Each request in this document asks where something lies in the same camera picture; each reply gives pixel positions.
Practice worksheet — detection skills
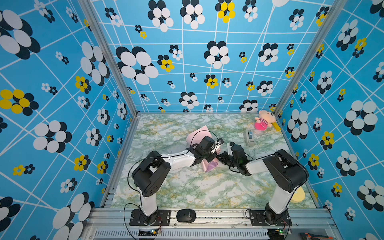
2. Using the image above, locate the green circuit board left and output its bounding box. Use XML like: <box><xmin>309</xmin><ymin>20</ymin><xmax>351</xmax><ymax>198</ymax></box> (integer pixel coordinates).
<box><xmin>138</xmin><ymin>229</ymin><xmax>162</xmax><ymax>237</ymax></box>

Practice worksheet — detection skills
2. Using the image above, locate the black computer mouse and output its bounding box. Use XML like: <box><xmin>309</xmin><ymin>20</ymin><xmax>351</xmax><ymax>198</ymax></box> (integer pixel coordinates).
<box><xmin>176</xmin><ymin>209</ymin><xmax>196</xmax><ymax>223</ymax></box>

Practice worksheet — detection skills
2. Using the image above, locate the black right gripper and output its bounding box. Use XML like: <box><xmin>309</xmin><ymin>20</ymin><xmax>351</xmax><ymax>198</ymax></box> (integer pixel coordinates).
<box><xmin>217</xmin><ymin>152</ymin><xmax>240</xmax><ymax>169</ymax></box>

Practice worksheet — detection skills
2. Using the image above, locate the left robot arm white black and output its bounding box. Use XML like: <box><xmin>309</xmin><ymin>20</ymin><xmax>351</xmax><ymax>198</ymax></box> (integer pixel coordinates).
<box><xmin>132</xmin><ymin>136</ymin><xmax>224</xmax><ymax>225</ymax></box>

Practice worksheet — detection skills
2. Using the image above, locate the aluminium frame post right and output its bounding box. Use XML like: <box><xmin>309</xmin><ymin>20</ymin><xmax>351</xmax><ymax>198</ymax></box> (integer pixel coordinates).
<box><xmin>274</xmin><ymin>0</ymin><xmax>347</xmax><ymax>116</ymax></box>

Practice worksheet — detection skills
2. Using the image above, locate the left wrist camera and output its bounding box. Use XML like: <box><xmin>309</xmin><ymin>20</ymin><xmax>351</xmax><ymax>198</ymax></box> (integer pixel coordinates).
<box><xmin>216</xmin><ymin>138</ymin><xmax>224</xmax><ymax>148</ymax></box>

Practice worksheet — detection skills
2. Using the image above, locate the green circuit board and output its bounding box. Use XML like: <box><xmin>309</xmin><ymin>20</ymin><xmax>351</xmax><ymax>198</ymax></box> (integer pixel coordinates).
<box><xmin>138</xmin><ymin>229</ymin><xmax>162</xmax><ymax>237</ymax></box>
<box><xmin>268</xmin><ymin>229</ymin><xmax>290</xmax><ymax>240</ymax></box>

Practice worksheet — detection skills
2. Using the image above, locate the pink plush pig toy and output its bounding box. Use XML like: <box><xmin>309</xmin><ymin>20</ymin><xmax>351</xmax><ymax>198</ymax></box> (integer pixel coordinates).
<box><xmin>254</xmin><ymin>110</ymin><xmax>276</xmax><ymax>131</ymax></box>

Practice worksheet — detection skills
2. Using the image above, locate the green circuit board right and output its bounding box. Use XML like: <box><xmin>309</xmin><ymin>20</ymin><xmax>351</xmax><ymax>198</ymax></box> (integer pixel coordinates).
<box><xmin>268</xmin><ymin>229</ymin><xmax>290</xmax><ymax>240</ymax></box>

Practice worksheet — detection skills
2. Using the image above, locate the aluminium front rail base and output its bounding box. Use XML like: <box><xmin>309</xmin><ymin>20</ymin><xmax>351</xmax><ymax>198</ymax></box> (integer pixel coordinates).
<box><xmin>81</xmin><ymin>208</ymin><xmax>343</xmax><ymax>240</ymax></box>

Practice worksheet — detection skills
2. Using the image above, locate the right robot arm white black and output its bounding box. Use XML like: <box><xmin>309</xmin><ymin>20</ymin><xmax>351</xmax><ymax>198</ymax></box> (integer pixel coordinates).
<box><xmin>217</xmin><ymin>144</ymin><xmax>309</xmax><ymax>226</ymax></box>

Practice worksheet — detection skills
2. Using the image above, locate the aluminium frame post left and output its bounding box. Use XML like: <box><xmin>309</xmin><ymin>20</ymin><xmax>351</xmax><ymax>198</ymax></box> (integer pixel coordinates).
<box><xmin>79</xmin><ymin>0</ymin><xmax>138</xmax><ymax>119</ymax></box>

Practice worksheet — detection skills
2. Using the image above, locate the orange black tool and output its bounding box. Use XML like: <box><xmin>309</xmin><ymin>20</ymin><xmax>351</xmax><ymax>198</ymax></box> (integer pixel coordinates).
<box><xmin>300</xmin><ymin>233</ymin><xmax>334</xmax><ymax>240</ymax></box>

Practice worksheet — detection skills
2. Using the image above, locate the purple wrapping paper sheet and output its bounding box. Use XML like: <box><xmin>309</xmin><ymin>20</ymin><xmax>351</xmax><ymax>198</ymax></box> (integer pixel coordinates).
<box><xmin>187</xmin><ymin>125</ymin><xmax>219</xmax><ymax>173</ymax></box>

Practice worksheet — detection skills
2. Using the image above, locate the aluminium frame post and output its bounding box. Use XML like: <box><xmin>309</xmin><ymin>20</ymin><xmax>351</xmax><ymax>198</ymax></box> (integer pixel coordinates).
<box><xmin>274</xmin><ymin>0</ymin><xmax>347</xmax><ymax>116</ymax></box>
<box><xmin>79</xmin><ymin>0</ymin><xmax>138</xmax><ymax>119</ymax></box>

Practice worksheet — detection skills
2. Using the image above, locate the yellow round sponge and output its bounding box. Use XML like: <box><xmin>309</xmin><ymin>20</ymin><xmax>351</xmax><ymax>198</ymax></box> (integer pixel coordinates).
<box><xmin>291</xmin><ymin>187</ymin><xmax>306</xmax><ymax>203</ymax></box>

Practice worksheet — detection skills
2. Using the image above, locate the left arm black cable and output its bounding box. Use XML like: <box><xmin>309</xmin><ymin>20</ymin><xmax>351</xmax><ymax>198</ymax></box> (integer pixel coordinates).
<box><xmin>122</xmin><ymin>130</ymin><xmax>220</xmax><ymax>240</ymax></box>

